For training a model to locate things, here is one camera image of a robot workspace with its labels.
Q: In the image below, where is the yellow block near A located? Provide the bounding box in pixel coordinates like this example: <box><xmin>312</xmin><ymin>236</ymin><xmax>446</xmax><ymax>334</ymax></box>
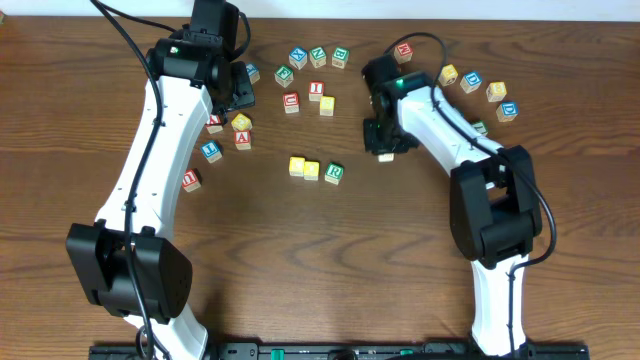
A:
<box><xmin>231</xmin><ymin>113</ymin><xmax>253</xmax><ymax>131</ymax></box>

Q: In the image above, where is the blue X block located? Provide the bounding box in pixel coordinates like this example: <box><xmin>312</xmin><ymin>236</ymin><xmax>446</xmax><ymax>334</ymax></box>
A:
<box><xmin>289</xmin><ymin>46</ymin><xmax>308</xmax><ymax>70</ymax></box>

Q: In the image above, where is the green R block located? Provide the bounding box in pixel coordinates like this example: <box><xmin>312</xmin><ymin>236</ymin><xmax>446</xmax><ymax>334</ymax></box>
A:
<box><xmin>324</xmin><ymin>162</ymin><xmax>344</xmax><ymax>185</ymax></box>

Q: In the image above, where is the green B block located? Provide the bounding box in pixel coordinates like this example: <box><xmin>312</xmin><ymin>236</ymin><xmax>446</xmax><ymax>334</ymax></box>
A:
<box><xmin>331</xmin><ymin>47</ymin><xmax>350</xmax><ymax>69</ymax></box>

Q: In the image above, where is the yellow C block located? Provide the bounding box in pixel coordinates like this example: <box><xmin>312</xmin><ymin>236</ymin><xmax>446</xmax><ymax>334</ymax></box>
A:
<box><xmin>288</xmin><ymin>156</ymin><xmax>306</xmax><ymax>177</ymax></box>

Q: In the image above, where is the green N block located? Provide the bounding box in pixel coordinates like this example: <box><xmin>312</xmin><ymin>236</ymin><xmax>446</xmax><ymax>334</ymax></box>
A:
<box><xmin>309</xmin><ymin>46</ymin><xmax>327</xmax><ymax>68</ymax></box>

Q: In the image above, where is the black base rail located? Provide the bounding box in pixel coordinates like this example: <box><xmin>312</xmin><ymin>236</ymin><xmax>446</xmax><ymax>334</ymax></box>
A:
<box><xmin>88</xmin><ymin>341</ymin><xmax>591</xmax><ymax>360</ymax></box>

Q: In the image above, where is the blue d block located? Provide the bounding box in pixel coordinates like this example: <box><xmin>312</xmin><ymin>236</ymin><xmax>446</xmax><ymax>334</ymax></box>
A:
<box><xmin>496</xmin><ymin>101</ymin><xmax>519</xmax><ymax>122</ymax></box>
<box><xmin>460</xmin><ymin>71</ymin><xmax>483</xmax><ymax>94</ymax></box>

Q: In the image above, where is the yellow S block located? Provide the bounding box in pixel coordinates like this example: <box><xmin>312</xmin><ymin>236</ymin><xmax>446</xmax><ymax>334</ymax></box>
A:
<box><xmin>319</xmin><ymin>96</ymin><xmax>335</xmax><ymax>116</ymax></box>

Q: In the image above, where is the red u block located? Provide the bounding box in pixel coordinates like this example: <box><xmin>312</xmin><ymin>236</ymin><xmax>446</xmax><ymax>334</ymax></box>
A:
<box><xmin>282</xmin><ymin>92</ymin><xmax>300</xmax><ymax>114</ymax></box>
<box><xmin>182</xmin><ymin>169</ymin><xmax>201</xmax><ymax>192</ymax></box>

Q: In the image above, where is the blue D block upper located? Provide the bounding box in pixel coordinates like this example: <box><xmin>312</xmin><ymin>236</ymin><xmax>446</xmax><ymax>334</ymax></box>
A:
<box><xmin>460</xmin><ymin>71</ymin><xmax>483</xmax><ymax>94</ymax></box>

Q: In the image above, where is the green T block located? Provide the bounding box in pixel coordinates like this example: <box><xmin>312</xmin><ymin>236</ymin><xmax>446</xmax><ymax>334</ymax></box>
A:
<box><xmin>472</xmin><ymin>121</ymin><xmax>488</xmax><ymax>136</ymax></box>

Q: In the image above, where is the green F block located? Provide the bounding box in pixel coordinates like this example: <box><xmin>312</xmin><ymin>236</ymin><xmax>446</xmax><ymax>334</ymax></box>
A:
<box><xmin>274</xmin><ymin>65</ymin><xmax>294</xmax><ymax>88</ymax></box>

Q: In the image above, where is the blue P block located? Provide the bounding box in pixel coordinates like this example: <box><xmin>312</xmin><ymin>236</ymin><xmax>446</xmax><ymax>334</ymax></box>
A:
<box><xmin>246</xmin><ymin>63</ymin><xmax>260</xmax><ymax>84</ymax></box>

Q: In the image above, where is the blue L block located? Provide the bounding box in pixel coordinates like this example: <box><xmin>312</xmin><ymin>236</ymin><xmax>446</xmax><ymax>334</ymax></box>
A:
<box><xmin>378</xmin><ymin>153</ymin><xmax>395</xmax><ymax>163</ymax></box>

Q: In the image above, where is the yellow block far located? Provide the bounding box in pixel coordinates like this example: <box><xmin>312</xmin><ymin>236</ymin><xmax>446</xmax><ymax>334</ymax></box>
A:
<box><xmin>438</xmin><ymin>64</ymin><xmax>458</xmax><ymax>87</ymax></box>

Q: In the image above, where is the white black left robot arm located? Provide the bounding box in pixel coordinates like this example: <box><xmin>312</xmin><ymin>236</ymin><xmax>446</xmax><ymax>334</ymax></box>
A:
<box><xmin>66</xmin><ymin>0</ymin><xmax>255</xmax><ymax>359</ymax></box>

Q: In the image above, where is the blue D block lower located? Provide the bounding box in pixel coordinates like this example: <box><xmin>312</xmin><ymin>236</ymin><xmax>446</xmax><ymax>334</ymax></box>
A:
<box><xmin>496</xmin><ymin>101</ymin><xmax>519</xmax><ymax>122</ymax></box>

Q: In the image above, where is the red X block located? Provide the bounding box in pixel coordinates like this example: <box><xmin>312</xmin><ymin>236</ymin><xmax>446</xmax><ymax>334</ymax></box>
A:
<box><xmin>205</xmin><ymin>115</ymin><xmax>224</xmax><ymax>134</ymax></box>

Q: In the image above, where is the yellow O block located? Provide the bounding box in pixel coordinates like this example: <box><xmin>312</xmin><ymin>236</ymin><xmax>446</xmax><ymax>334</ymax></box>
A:
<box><xmin>303</xmin><ymin>161</ymin><xmax>320</xmax><ymax>181</ymax></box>

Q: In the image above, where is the red A block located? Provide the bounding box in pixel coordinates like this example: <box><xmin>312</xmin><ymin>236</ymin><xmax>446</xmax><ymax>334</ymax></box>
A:
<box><xmin>234</xmin><ymin>130</ymin><xmax>252</xmax><ymax>150</ymax></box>

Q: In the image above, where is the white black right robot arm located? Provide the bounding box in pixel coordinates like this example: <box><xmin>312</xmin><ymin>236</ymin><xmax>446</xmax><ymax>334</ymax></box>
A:
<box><xmin>361</xmin><ymin>54</ymin><xmax>542</xmax><ymax>357</ymax></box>

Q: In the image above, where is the red I block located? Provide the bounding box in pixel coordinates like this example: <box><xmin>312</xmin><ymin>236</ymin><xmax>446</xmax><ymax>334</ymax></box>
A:
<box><xmin>309</xmin><ymin>81</ymin><xmax>325</xmax><ymax>102</ymax></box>

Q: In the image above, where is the yellow 8 block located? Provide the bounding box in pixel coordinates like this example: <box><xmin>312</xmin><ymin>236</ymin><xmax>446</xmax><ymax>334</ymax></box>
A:
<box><xmin>486</xmin><ymin>81</ymin><xmax>508</xmax><ymax>103</ymax></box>

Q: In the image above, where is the blue J block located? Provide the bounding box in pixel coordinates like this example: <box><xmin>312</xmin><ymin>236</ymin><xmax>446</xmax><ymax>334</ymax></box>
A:
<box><xmin>200</xmin><ymin>140</ymin><xmax>223</xmax><ymax>163</ymax></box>

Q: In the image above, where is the red block far right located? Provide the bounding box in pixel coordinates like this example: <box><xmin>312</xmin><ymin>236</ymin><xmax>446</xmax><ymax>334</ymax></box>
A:
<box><xmin>393</xmin><ymin>42</ymin><xmax>413</xmax><ymax>64</ymax></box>

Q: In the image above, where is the red U block upper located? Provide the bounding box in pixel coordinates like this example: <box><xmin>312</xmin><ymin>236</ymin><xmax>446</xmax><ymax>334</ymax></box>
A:
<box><xmin>282</xmin><ymin>92</ymin><xmax>300</xmax><ymax>114</ymax></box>

